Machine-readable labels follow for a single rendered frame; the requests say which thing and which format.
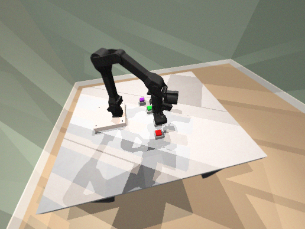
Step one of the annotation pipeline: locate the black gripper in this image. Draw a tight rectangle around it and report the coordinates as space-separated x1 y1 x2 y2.
149 99 167 125

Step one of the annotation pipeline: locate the green button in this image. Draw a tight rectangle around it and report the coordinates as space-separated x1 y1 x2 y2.
146 106 153 114

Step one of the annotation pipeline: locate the red button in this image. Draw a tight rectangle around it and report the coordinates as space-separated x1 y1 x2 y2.
154 129 164 140

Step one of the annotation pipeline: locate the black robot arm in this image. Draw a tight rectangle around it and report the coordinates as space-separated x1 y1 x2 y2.
90 48 179 117

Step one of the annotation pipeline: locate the purple button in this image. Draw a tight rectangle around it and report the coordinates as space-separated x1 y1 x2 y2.
139 97 146 105

